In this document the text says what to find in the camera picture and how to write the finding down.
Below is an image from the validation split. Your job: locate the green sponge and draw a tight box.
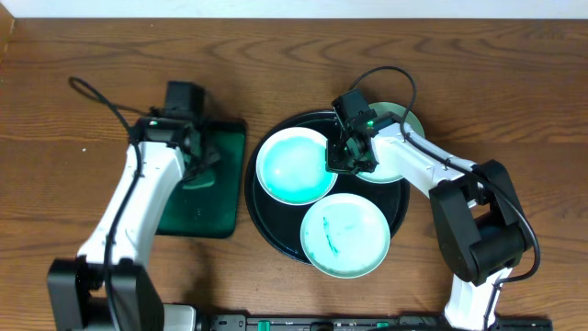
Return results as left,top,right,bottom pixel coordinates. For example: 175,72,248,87
181,174,216,190

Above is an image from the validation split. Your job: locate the mint green plate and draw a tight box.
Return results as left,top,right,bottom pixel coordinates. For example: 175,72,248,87
353,100,426,185
300,193,391,279

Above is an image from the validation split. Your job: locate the white plate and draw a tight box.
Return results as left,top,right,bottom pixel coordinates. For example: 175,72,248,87
254,127,338,206

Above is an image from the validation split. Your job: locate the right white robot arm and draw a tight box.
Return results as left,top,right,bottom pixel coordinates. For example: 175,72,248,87
326,114,537,330

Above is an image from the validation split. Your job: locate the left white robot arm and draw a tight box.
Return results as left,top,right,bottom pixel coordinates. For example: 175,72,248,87
47,113,205,330

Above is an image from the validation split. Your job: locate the black rectangular sponge tray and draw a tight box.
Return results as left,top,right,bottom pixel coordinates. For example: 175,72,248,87
156,120,246,238

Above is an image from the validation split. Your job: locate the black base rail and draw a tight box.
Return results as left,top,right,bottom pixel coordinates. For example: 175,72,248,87
195,313,554,331

